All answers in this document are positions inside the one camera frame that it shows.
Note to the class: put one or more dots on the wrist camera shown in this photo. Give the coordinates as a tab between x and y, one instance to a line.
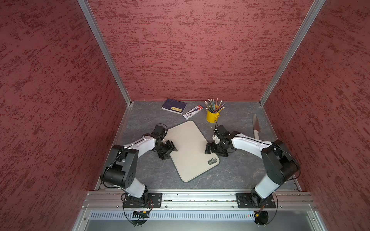
160	130
221	131

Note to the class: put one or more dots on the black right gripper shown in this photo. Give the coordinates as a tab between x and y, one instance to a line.
223	154

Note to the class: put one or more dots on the aluminium corner post left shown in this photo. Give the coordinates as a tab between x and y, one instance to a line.
88	14

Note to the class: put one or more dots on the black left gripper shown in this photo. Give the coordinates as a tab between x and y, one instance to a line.
171	147

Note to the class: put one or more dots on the dark purple book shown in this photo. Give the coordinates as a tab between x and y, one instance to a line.
174	106

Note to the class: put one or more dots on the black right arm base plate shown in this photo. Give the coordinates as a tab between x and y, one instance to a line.
253	201

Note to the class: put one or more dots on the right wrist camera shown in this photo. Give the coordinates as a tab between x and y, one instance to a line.
221	131

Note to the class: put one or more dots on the aluminium corner post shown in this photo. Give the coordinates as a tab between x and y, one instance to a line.
88	14
299	37

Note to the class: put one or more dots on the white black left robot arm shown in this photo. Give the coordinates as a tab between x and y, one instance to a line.
121	170

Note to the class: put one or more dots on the beige green-edged cutting board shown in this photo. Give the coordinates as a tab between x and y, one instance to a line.
190	159

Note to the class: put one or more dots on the knife with cream handle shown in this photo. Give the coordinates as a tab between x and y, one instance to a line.
256	126

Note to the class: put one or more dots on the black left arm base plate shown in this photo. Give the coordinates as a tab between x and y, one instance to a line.
141	200

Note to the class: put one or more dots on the yellow metal pencil bucket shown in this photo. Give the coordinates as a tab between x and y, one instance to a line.
211	116

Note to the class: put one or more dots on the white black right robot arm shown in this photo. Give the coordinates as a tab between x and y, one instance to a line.
279	164

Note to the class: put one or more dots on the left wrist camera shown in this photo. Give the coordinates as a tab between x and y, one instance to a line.
160	130

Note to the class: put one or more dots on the aluminium corner post right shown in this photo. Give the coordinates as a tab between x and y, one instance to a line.
299	37

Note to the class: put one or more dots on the aluminium front rail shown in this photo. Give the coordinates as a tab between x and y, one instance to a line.
207	205

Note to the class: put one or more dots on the white red pencil box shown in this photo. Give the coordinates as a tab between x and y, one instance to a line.
193	112

